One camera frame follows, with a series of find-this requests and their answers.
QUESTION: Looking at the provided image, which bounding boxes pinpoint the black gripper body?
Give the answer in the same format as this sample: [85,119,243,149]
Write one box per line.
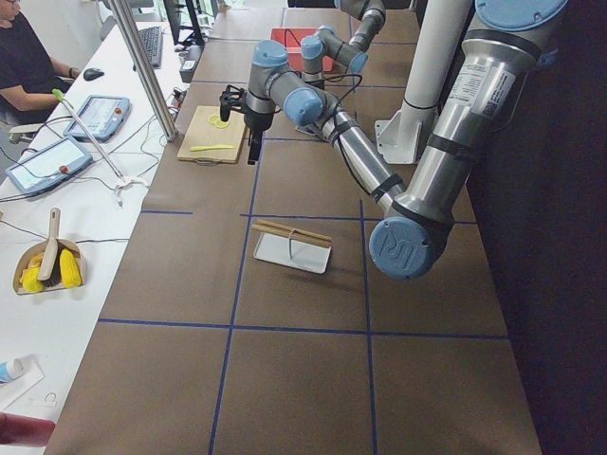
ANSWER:
[242,106,275,142]

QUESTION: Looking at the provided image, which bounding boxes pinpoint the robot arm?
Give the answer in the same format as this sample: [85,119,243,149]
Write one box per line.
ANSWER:
[221,1,566,280]
[301,0,386,87]

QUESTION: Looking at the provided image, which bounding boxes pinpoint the lower lemon slice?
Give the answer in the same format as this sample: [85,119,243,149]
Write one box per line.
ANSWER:
[212,119,229,129]

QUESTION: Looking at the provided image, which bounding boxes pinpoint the bamboo cutting board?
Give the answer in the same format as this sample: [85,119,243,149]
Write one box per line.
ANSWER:
[177,105,247,164]

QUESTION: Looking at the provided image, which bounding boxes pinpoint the yellow plastic knife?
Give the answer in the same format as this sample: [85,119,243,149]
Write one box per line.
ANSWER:
[189,144,235,152]

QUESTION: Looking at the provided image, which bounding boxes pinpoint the left wooden rack rod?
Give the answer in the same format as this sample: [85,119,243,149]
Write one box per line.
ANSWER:
[252,224,332,247]

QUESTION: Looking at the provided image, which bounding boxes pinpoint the wooden rack rod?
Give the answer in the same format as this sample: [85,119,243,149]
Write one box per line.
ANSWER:
[254,220,332,239]
[252,224,332,247]

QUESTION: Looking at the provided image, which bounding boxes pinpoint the pink plastic bin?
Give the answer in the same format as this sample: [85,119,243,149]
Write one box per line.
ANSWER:
[270,27,333,72]

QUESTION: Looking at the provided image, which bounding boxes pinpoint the black box with label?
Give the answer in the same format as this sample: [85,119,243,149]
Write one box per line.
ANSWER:
[179,45,202,83]

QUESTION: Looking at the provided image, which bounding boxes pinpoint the right wooden rack rod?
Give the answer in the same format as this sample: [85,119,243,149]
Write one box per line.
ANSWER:
[254,220,332,239]

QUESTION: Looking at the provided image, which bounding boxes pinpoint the black monitor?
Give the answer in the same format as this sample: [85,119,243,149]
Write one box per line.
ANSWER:
[163,0,213,48]

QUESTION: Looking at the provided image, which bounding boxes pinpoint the white rectangular tray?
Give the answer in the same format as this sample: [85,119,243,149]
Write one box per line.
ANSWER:
[253,233,332,274]

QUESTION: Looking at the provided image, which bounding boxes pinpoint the black keyboard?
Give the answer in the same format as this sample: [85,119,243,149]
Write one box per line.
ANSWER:
[138,26,163,69]

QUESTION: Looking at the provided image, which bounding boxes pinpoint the far teach pendant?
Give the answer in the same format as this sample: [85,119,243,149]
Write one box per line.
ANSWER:
[77,95,131,143]

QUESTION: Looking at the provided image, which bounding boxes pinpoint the teach pendant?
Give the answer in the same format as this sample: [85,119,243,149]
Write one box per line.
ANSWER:
[77,95,131,143]
[6,137,93,194]

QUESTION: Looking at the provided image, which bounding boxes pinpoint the black computer mouse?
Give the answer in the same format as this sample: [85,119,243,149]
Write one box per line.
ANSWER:
[83,68,104,82]

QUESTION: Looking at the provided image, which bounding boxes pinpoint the near teach pendant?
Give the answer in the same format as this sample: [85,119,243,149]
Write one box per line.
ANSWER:
[6,137,93,194]

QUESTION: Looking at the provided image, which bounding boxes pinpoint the seated person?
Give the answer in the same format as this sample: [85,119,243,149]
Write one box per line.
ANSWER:
[1,1,81,124]

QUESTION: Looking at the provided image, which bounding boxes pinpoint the beige dustpan with brush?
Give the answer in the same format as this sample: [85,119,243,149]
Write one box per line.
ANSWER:
[13,208,86,295]

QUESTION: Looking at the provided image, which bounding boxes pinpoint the white plastic bottle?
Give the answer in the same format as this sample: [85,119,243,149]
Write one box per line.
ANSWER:
[0,358,26,385]

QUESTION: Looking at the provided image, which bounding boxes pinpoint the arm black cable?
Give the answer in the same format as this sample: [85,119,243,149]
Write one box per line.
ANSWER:
[312,70,364,103]

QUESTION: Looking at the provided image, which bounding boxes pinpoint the aluminium frame post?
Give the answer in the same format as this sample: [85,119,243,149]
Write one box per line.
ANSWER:
[108,0,178,142]

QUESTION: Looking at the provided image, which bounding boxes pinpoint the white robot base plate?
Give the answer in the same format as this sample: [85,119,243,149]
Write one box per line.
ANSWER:
[375,104,438,164]

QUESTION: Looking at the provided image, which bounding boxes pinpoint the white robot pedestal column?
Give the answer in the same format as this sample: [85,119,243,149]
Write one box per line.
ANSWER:
[402,0,472,110]

